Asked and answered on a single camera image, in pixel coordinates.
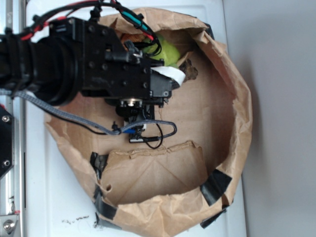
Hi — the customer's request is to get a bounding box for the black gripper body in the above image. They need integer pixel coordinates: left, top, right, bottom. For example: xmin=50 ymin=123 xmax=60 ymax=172
xmin=49 ymin=17 xmax=185 ymax=119

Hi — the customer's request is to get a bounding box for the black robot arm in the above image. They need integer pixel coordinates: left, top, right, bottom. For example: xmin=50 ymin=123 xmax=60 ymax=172
xmin=0 ymin=17 xmax=185 ymax=120

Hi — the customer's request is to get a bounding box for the green plush bird toy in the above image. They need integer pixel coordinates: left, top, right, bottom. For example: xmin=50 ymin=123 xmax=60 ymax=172
xmin=150 ymin=34 xmax=181 ymax=68

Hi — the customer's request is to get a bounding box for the brown bark rock piece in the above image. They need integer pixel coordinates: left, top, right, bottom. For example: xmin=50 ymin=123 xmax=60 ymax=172
xmin=179 ymin=59 xmax=198 ymax=82

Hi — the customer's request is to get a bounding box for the brown paper bag bin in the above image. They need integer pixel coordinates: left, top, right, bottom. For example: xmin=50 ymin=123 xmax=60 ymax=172
xmin=45 ymin=7 xmax=252 ymax=237

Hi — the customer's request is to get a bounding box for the black tape strip lower left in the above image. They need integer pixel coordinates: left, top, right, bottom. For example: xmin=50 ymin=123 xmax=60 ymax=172
xmin=93 ymin=185 xmax=122 ymax=230

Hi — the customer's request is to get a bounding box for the black tape strip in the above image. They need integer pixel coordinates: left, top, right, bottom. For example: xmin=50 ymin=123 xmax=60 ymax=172
xmin=200 ymin=169 xmax=232 ymax=206
xmin=93 ymin=185 xmax=122 ymax=230

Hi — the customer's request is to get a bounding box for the white plastic tray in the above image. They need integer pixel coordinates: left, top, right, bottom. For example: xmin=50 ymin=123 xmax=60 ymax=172
xmin=25 ymin=0 xmax=247 ymax=237

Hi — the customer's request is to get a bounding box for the black tape strip right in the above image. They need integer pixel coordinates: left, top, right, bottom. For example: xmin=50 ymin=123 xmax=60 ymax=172
xmin=200 ymin=169 xmax=232 ymax=206

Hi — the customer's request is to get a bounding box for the grey braided cable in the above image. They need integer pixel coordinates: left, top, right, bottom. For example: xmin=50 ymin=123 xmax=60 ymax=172
xmin=0 ymin=88 xmax=178 ymax=136

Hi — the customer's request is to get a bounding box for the red black wire bundle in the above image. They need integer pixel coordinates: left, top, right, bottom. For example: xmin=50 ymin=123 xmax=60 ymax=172
xmin=4 ymin=0 xmax=163 ymax=60

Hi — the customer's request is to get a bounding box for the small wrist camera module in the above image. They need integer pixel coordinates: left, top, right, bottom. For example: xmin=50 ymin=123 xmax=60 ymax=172
xmin=112 ymin=116 xmax=163 ymax=149

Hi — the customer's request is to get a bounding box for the black metal bracket plate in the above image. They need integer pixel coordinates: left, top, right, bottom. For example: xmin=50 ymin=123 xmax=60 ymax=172
xmin=0 ymin=105 xmax=13 ymax=179

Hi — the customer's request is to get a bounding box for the aluminium frame rail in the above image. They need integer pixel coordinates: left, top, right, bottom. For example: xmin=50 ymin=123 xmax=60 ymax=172
xmin=0 ymin=0 xmax=27 ymax=237

